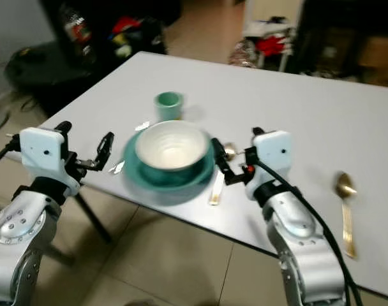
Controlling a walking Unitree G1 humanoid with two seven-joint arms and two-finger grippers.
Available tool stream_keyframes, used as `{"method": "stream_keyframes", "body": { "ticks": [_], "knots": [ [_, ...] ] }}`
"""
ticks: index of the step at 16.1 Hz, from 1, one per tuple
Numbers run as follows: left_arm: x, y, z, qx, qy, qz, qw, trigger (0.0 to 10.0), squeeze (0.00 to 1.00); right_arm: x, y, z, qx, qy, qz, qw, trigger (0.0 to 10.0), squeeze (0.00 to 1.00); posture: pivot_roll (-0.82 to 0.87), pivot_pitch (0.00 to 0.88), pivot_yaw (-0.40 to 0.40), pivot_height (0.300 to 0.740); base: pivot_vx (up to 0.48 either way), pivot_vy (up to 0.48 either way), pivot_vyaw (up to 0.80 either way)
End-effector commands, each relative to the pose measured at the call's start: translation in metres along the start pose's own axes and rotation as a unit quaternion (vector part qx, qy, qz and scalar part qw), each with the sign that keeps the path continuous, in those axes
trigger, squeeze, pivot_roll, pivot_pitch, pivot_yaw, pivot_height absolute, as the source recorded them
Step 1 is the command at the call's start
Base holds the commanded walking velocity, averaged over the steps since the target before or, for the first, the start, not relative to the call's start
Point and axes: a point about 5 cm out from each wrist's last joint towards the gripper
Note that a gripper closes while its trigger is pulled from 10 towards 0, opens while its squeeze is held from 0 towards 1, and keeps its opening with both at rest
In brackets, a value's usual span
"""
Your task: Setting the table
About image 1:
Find gold spoon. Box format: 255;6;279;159
208;142;237;206
334;172;359;259

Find silver fork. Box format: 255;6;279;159
110;121;151;175

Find white ceramic bowl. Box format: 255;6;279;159
134;120;211;170

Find teal ceramic plate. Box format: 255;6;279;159
123;127;217;190

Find black table leg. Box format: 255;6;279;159
73;191;113;244

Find green ceramic cup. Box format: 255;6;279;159
154;91;184;122

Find clear plastic bag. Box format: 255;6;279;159
227;40;257;68

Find red toy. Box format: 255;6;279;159
258;35;287;58

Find dark bottle with red label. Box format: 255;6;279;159
57;3;93;61

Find white stand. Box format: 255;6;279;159
242;0;300;71

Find black cabinet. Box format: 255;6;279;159
290;0;388;87

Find colourful toy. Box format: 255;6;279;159
108;16;153;61

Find brown cardboard box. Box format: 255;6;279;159
357;35;388;87

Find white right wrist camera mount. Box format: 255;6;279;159
245;131;294;198

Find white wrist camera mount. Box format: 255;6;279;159
19;126;83;192
245;131;294;198

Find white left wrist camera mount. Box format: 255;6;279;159
19;126;83;192

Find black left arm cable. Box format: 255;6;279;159
0;137;22;170

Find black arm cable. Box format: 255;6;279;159
255;158;364;306
0;137;22;170

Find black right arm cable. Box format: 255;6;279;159
255;158;364;306

